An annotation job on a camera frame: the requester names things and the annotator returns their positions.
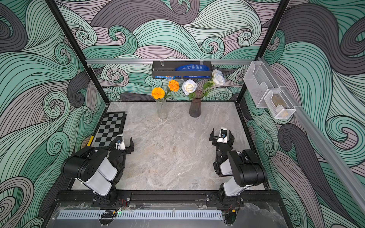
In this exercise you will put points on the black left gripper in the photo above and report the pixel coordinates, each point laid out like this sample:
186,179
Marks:
128,150

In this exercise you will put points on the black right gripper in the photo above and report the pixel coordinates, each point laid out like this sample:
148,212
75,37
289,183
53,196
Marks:
216,143

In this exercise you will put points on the white rose flower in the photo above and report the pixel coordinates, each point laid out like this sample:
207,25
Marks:
188,88
217,79

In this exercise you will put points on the orange marigold flower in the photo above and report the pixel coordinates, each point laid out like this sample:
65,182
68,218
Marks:
158,94
173,86

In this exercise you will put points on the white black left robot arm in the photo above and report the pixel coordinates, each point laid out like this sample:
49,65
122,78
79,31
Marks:
100,168

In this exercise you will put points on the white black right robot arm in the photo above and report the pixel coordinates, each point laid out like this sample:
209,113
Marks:
243,168

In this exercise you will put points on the black white chessboard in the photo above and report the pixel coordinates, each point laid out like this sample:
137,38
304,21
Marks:
111,125

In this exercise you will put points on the yellow marker pen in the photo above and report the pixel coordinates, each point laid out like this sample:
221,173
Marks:
90,141

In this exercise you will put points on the purple glass vase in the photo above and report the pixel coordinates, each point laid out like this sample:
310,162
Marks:
195,109

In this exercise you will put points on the clear glass vase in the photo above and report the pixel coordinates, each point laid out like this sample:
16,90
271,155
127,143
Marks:
161,108

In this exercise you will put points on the blue package in basket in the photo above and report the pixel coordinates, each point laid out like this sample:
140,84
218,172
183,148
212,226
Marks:
193,67

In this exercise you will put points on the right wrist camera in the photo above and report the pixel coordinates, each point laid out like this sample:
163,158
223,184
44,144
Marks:
223,137

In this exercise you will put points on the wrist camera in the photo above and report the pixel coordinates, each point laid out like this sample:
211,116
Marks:
119,143
223,137

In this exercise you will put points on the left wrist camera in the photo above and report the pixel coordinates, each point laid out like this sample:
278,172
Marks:
119,143

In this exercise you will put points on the small clear wall bin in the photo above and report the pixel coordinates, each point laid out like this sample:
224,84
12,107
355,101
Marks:
279,107

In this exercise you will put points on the clear mesh wall bin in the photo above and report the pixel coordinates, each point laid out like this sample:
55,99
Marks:
259,81

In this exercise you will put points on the black wall shelf basket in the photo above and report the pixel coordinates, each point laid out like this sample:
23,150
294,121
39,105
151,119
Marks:
166,70

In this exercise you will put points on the white perforated front rail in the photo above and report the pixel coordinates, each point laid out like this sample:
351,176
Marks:
144,214

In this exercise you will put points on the black frame post right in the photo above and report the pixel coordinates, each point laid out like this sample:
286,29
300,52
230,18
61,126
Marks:
256,45

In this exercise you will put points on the black frame post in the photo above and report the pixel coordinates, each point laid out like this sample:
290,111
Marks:
67,31
256,45

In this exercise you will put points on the black frame post left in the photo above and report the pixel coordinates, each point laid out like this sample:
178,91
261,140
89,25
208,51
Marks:
67,31

